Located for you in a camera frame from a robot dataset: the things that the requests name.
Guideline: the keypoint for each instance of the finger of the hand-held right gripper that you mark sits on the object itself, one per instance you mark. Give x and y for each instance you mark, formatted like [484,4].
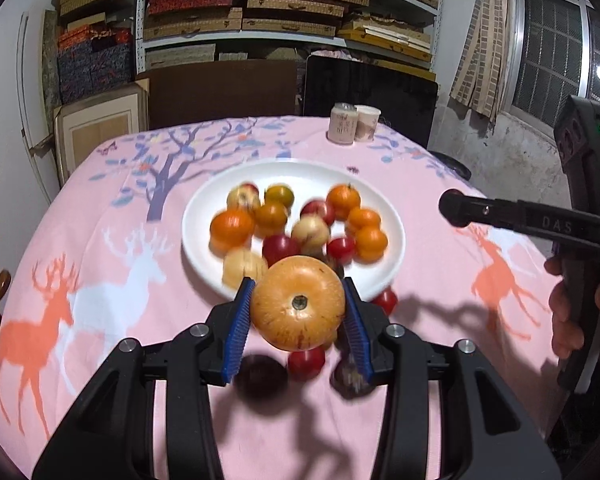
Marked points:
[530,220]

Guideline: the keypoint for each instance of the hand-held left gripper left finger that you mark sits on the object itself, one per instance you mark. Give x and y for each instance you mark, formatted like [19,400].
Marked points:
[240,332]

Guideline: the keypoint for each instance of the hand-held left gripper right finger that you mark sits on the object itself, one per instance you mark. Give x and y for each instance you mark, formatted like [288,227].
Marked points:
[356,337]

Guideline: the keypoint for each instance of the large yellow apple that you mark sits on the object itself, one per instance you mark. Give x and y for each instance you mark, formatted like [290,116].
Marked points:
[280,305]

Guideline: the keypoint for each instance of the large orange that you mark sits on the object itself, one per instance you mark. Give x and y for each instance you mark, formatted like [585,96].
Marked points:
[231,227]

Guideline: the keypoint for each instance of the greenish orange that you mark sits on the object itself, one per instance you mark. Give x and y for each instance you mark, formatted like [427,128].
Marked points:
[279,195]

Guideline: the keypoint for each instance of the white round plate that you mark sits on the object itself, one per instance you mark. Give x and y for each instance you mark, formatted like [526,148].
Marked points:
[300,175]

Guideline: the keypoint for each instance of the person's right hand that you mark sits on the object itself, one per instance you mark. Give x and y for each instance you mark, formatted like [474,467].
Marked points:
[567,320]

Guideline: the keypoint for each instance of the barred window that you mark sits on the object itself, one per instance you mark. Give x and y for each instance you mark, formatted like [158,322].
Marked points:
[550,50]

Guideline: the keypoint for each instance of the brick pattern paper sheets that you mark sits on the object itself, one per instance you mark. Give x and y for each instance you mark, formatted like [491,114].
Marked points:
[480,50]

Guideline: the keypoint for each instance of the pink printed tablecloth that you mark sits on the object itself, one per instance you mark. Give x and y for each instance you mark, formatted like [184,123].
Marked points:
[105,210]

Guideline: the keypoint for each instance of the printed paper cup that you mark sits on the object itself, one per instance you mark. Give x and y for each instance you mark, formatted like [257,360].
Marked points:
[369,124]

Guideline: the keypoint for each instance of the black flat panel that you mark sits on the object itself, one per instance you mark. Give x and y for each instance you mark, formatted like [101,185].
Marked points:
[370,95]

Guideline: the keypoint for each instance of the pink drink can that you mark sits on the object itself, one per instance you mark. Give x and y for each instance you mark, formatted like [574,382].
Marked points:
[342,125]

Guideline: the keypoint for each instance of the brown board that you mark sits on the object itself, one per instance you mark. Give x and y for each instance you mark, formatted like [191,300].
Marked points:
[220,92]

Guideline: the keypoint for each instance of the pile of blue patterned boxes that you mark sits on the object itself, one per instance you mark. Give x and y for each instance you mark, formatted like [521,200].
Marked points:
[95,65]

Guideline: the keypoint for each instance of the white metal shelf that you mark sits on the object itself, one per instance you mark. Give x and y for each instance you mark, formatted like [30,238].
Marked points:
[140,20]

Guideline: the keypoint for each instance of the wooden picture frame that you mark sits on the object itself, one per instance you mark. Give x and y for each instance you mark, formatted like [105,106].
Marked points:
[100,130]

